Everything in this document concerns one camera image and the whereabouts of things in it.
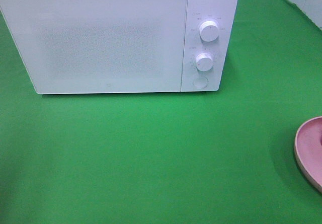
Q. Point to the white microwave door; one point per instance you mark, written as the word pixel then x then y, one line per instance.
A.
pixel 99 46

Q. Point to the white microwave knob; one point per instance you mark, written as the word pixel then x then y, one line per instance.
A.
pixel 209 30
pixel 204 62

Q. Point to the pink round plate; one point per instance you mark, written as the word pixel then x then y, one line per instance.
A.
pixel 307 150

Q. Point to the green table cloth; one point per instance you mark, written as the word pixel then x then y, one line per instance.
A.
pixel 209 157

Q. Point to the round white door release button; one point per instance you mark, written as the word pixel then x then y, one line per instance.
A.
pixel 200 82

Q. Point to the white microwave oven body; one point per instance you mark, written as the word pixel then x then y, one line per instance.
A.
pixel 211 5

